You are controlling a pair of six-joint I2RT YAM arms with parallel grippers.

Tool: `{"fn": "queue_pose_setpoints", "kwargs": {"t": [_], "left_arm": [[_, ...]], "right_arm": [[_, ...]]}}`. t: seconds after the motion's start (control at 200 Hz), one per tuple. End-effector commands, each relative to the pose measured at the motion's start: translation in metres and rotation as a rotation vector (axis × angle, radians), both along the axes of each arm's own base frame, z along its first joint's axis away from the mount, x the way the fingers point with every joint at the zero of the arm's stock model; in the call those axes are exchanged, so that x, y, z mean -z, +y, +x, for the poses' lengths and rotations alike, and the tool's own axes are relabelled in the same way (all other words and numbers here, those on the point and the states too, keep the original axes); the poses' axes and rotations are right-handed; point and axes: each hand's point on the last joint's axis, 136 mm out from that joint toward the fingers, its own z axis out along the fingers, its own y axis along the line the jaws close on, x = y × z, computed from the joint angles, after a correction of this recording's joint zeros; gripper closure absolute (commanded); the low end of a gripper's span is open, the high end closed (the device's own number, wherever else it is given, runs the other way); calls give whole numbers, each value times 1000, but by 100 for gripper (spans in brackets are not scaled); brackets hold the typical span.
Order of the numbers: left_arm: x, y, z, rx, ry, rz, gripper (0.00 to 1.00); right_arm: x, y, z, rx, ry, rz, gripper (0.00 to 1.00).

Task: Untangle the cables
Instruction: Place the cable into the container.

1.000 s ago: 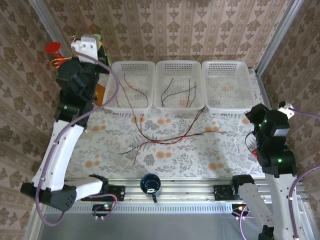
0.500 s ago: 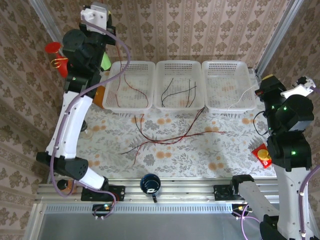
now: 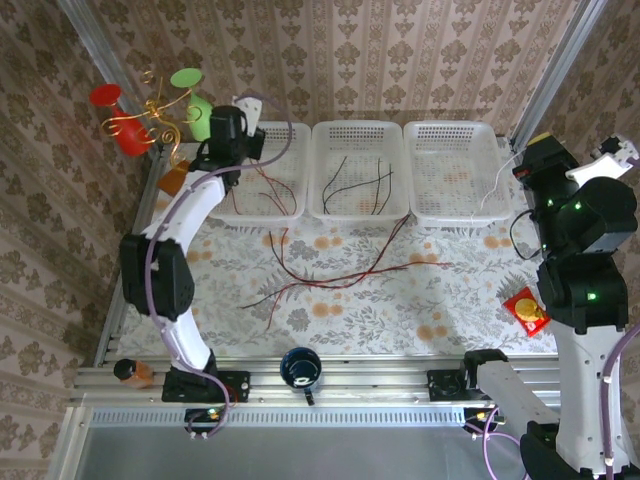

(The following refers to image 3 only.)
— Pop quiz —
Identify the thin white cable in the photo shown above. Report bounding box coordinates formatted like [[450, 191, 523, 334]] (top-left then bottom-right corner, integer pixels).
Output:
[[469, 149, 524, 221]]

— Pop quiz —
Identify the white perforated plastic basket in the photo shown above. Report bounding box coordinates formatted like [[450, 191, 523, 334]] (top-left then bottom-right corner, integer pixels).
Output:
[[306, 119, 411, 225], [402, 119, 516, 229], [209, 121, 312, 225]]

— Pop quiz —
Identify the green plastic wine glass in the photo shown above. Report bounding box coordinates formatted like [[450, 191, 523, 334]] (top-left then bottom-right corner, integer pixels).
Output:
[[169, 67, 217, 143]]

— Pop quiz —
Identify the red plastic wine glass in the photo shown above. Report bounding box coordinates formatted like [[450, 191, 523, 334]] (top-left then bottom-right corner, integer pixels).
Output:
[[88, 83, 157, 159]]

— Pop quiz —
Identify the red snack packet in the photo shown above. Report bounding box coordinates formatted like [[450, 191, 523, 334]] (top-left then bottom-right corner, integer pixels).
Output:
[[501, 287, 552, 337]]

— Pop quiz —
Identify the floral table cloth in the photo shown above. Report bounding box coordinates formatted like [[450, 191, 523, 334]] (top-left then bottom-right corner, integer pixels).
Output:
[[117, 142, 556, 359]]

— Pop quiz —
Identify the dark blue mug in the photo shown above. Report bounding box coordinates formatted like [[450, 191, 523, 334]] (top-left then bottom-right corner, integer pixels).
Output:
[[279, 347, 324, 407]]

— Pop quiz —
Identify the small black circuit board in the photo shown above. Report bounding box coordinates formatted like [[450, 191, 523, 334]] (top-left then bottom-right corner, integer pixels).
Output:
[[463, 407, 504, 431], [184, 407, 226, 434]]

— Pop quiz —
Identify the orange bottle with black cap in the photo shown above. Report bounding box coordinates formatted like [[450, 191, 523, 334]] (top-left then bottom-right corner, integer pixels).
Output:
[[112, 358, 155, 390]]

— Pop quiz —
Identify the grey metal panel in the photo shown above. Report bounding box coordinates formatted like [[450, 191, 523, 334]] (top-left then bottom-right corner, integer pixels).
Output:
[[74, 422, 531, 480]]

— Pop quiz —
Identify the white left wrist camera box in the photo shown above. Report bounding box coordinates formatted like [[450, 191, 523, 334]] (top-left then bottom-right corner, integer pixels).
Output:
[[232, 96, 264, 134]]

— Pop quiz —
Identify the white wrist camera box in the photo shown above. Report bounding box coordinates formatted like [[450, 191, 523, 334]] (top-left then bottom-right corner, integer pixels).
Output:
[[564, 132, 640, 185], [232, 96, 264, 134]]

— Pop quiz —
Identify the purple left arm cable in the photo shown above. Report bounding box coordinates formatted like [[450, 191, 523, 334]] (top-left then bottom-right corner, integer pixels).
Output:
[[144, 93, 295, 441]]

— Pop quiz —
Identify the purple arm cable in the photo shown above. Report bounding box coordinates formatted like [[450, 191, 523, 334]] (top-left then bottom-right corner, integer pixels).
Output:
[[144, 93, 295, 441], [467, 154, 640, 480]]

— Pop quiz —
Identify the black right gripper wire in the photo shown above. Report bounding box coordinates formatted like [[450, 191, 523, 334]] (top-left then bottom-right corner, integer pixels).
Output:
[[509, 207, 546, 261]]

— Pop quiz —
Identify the gold wire holder wooden base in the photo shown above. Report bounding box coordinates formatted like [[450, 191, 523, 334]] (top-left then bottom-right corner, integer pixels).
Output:
[[99, 69, 194, 197]]

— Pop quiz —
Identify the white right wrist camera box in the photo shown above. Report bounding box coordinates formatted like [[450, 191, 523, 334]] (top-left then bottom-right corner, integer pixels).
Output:
[[564, 132, 640, 185]]

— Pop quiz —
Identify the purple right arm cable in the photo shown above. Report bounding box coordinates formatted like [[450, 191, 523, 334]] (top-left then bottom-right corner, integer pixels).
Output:
[[467, 154, 640, 480]]

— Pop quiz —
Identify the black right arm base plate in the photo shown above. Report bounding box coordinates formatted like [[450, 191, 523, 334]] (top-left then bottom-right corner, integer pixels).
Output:
[[427, 368, 481, 402]]

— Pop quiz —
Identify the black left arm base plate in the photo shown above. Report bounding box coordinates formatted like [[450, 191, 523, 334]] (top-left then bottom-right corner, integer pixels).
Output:
[[160, 370, 251, 404]]

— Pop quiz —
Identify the aluminium extrusion frame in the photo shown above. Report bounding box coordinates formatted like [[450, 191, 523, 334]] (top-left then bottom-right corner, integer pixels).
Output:
[[47, 0, 624, 480]]

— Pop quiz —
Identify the slotted grey cable duct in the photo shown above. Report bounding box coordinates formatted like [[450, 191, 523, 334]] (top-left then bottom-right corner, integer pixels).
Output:
[[88, 405, 469, 427]]

